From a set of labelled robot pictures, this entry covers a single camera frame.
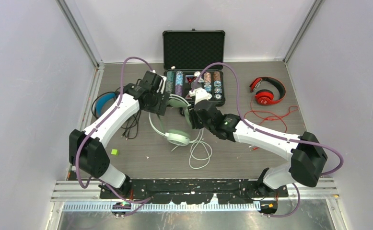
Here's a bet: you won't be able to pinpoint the blue black headphones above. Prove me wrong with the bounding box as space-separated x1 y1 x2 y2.
91 91 119 119

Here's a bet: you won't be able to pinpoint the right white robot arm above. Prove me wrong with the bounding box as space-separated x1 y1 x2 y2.
185 101 327 197

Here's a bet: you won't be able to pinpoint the green cube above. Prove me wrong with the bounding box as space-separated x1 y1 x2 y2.
111 149 119 156

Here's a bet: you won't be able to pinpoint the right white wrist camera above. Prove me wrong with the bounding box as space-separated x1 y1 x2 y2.
188 88 212 104

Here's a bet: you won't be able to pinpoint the black poker chip case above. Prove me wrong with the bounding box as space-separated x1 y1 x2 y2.
163 29 226 106

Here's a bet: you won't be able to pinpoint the mint green headphones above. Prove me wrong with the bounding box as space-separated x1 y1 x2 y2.
149 94 192 146

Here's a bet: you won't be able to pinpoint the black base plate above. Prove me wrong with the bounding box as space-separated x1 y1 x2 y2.
99 179 288 205

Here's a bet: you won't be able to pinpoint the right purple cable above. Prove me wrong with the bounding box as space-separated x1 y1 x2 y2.
191 62 345 219

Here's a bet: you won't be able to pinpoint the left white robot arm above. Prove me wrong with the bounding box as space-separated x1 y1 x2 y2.
69 71 170 198

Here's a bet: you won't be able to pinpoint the red headphones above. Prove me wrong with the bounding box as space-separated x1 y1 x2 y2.
249 77 286 106

